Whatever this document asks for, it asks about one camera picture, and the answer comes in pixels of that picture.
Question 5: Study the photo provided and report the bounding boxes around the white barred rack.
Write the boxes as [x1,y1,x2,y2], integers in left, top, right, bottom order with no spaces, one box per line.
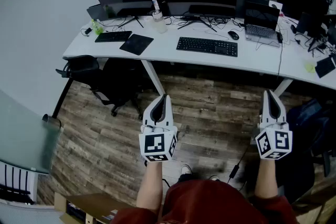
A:
[0,161,35,205]

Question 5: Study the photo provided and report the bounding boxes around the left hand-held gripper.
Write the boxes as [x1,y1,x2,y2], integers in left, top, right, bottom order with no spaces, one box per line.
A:
[139,94,179,163]

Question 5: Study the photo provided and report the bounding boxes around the black mouse pad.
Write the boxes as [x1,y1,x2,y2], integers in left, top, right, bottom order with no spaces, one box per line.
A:
[119,33,154,56]

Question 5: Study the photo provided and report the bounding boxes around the black metal pole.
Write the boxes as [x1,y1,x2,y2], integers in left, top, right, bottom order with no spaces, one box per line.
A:
[51,78,75,119]

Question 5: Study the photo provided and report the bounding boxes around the black office chair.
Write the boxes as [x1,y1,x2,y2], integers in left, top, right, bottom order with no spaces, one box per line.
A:
[55,55,144,118]

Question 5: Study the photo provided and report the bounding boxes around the large black keyboard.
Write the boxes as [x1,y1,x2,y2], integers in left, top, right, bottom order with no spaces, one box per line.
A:
[176,36,238,58]

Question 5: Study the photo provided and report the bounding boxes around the cardboard box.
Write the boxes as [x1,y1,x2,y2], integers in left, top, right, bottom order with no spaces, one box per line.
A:
[54,193,133,224]

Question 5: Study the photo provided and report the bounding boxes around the small dark tablet screen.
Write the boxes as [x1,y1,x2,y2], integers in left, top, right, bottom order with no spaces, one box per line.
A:
[86,3,106,22]

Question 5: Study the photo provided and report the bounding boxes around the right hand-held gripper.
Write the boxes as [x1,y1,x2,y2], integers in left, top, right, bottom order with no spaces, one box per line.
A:
[255,89,293,161]

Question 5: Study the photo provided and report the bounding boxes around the glass table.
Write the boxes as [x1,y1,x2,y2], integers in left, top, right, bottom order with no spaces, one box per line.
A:
[0,89,62,174]

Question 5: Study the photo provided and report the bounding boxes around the dark backpack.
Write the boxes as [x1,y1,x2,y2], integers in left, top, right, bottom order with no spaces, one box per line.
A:
[286,98,336,179]

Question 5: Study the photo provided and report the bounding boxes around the person's right forearm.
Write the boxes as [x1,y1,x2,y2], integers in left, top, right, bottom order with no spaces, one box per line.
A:
[254,158,279,199]

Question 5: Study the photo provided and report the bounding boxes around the black floor power adapter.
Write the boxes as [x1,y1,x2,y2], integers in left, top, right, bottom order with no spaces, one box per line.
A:
[229,164,240,179]

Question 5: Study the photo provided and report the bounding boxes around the black laptop power cable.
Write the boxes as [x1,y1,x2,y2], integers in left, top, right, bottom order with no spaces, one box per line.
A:
[276,41,285,80]

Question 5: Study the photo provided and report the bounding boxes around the small black keyboard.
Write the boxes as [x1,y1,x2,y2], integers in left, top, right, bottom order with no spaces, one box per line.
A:
[94,30,133,43]
[314,56,336,79]

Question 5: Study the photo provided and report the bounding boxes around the person's left forearm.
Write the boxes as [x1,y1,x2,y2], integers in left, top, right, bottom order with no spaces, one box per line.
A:
[135,161,164,218]

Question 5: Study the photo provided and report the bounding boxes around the red shirt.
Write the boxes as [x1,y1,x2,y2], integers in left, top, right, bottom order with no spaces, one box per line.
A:
[110,179,300,224]

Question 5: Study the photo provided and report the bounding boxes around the grey laptop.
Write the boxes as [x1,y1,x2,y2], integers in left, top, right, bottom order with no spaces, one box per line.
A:
[244,2,282,48]

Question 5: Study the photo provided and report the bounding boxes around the pale green mug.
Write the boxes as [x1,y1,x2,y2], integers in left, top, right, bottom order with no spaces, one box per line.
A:
[304,59,317,73]

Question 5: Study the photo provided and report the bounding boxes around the green drink bottle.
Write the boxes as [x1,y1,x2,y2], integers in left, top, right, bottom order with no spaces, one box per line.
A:
[90,18,105,36]

